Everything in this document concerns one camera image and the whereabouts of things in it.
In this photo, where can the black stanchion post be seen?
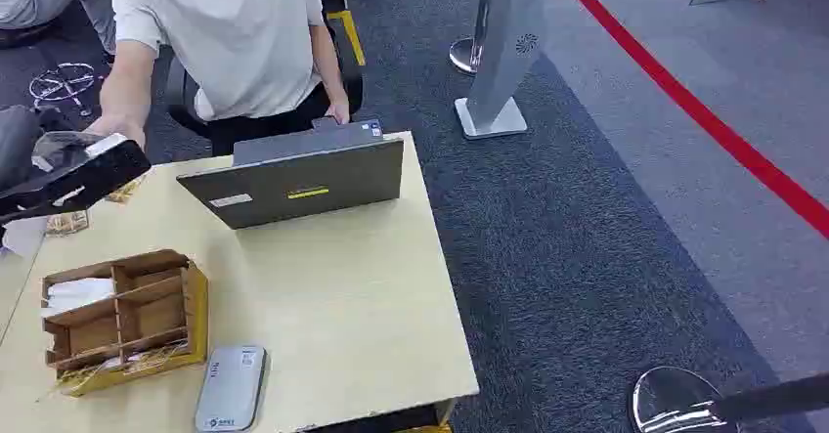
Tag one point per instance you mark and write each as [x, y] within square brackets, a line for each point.
[777, 396]

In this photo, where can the wooden card box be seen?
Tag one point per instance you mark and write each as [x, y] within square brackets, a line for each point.
[165, 317]

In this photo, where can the chrome stanchion base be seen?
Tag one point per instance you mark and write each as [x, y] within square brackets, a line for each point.
[673, 404]

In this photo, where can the red barrier belt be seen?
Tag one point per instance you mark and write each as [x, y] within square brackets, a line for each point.
[699, 113]

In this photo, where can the person's right hand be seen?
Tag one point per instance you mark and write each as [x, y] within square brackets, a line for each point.
[120, 127]

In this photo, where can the gold patterned card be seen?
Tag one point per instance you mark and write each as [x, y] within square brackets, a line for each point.
[123, 192]
[67, 223]

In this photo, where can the grey standing sign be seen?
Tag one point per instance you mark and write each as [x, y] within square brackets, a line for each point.
[508, 41]

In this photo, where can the dark grey bag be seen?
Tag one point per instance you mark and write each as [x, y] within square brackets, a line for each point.
[16, 138]

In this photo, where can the chrome star chair base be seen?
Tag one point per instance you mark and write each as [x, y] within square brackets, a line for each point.
[63, 85]

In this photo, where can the white cards stack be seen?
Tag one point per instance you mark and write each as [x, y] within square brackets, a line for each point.
[78, 294]

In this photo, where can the seated person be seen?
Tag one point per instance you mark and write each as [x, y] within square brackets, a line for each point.
[246, 35]

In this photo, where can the black and yellow frame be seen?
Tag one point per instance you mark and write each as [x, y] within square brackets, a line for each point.
[348, 35]

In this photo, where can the white paper sheet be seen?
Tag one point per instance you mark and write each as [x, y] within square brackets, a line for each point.
[21, 237]

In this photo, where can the grey laptop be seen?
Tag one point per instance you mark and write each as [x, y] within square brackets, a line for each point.
[291, 184]

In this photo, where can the person's hand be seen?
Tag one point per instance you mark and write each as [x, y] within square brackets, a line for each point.
[339, 111]
[120, 127]

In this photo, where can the chrome stanchion post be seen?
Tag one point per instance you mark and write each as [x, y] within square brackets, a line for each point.
[467, 54]

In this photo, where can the silver flat card reader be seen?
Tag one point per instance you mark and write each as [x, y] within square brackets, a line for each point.
[231, 388]

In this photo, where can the person's left hand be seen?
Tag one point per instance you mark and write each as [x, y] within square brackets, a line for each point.
[339, 111]

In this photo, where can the black glossy device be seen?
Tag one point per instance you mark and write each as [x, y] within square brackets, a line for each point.
[84, 177]

